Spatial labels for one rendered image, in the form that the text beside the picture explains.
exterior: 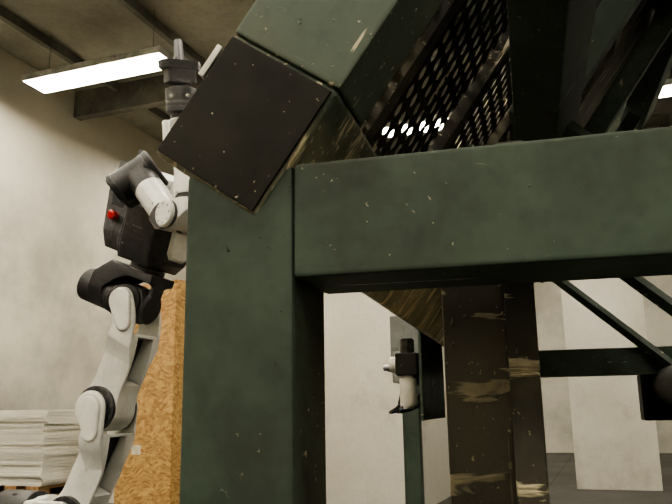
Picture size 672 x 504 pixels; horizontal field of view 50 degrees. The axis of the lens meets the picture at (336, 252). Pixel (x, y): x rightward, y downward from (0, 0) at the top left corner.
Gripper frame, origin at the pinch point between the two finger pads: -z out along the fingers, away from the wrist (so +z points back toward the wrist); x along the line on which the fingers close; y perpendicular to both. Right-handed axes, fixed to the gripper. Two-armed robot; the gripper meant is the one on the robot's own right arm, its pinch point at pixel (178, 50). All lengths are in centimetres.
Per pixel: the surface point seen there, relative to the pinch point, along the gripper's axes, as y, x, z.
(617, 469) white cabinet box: -97, 375, 246
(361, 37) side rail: 151, -57, 33
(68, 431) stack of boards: -307, 51, 194
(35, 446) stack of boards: -299, 27, 197
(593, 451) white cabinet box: -112, 369, 235
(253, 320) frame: 149, -66, 54
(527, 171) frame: 163, -52, 44
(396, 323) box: 1, 79, 90
